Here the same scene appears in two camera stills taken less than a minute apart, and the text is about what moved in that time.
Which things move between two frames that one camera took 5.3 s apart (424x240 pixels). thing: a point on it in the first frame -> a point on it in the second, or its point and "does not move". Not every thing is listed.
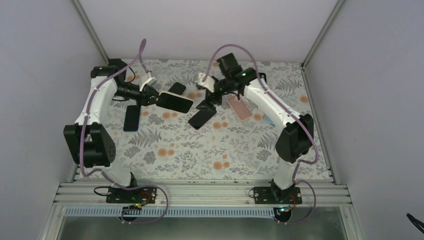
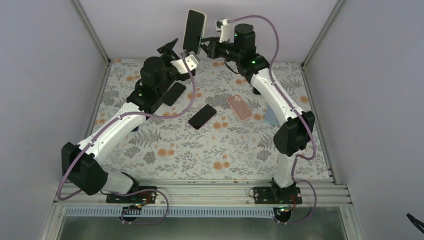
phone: x=174 y=102 -> x=193 y=31
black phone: x=201 y=117 does not move
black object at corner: x=413 y=220 does not move
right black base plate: x=276 y=195 does not move
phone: x=177 y=88 does not move
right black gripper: x=206 y=103 -> x=213 y=50
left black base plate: x=145 y=195 does not move
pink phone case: x=240 y=107 does not move
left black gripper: x=146 y=95 -> x=168 y=48
